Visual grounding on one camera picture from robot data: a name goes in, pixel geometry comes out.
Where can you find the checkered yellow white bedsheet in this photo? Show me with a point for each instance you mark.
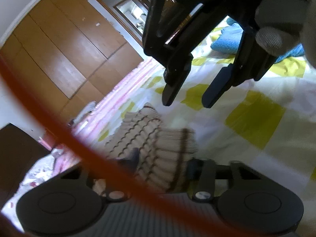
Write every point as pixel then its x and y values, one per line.
pixel 267 124

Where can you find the wooden wardrobe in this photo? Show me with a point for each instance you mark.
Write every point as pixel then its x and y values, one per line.
pixel 69 54

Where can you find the white printed pillow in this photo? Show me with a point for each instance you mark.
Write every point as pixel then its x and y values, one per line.
pixel 59 160

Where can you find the beige brown striped knit sweater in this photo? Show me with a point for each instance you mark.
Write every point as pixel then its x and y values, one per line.
pixel 164 152

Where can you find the white gloved right hand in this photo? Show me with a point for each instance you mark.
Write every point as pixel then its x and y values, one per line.
pixel 284 24

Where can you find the pink striped quilt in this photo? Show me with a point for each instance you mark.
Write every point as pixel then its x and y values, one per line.
pixel 130 95

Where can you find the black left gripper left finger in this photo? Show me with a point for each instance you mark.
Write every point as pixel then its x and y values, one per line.
pixel 71 203

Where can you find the blue knit garment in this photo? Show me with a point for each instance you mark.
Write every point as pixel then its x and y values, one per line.
pixel 230 38

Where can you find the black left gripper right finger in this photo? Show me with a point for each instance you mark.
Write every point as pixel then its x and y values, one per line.
pixel 243 198

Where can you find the dark wooden headboard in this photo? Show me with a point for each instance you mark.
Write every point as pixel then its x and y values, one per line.
pixel 18 153

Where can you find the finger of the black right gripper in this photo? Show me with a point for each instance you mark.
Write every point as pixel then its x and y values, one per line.
pixel 176 72
pixel 251 62

